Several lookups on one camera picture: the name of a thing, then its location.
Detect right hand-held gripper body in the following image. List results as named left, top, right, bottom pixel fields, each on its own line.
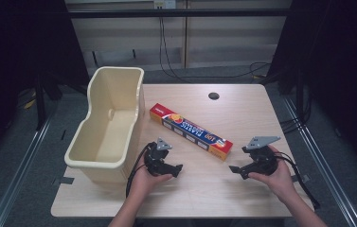
left=241, top=135, right=282, bottom=177

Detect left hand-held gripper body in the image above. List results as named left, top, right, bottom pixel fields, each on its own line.
left=143, top=136, right=173, bottom=177

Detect person's left hand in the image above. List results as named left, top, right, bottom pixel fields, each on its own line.
left=129, top=162, right=174, bottom=201

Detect person's right hand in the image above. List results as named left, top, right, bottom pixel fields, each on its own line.
left=247, top=144, right=297, bottom=203

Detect long red blue wrap box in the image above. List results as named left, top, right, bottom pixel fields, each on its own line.
left=149, top=102, right=234, bottom=162

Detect grey tape piece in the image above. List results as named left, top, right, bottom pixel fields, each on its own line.
left=52, top=176, right=76, bottom=186
left=291, top=173, right=312, bottom=184

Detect cream plastic bin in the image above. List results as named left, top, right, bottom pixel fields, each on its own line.
left=63, top=65, right=146, bottom=186

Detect black metal stand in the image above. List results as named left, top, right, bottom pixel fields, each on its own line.
left=34, top=71, right=48, bottom=132
left=295, top=70, right=306, bottom=125

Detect dark curtain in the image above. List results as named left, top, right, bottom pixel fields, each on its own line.
left=0, top=0, right=90, bottom=169
left=265, top=0, right=357, bottom=178

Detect black horizontal bar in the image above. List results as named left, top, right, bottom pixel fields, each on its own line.
left=67, top=8, right=292, bottom=19

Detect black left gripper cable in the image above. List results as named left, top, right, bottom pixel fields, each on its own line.
left=125, top=141, right=157, bottom=199

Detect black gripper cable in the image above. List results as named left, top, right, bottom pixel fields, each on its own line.
left=125, top=141, right=157, bottom=199
left=274, top=150, right=321, bottom=212

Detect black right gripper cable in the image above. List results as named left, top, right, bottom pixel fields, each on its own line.
left=274, top=150, right=321, bottom=212

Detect black floor cables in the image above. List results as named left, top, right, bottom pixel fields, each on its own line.
left=279, top=114, right=311, bottom=135

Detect metal floor rail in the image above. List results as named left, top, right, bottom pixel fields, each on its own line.
left=282, top=96, right=357, bottom=227
left=0, top=114, right=56, bottom=227

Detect black cables by wall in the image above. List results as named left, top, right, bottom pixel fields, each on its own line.
left=158, top=16, right=273, bottom=85

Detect yellow floor cable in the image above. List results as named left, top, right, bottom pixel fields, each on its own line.
left=23, top=90, right=38, bottom=111

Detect white wall socket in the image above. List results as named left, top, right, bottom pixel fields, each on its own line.
left=153, top=0, right=177, bottom=10

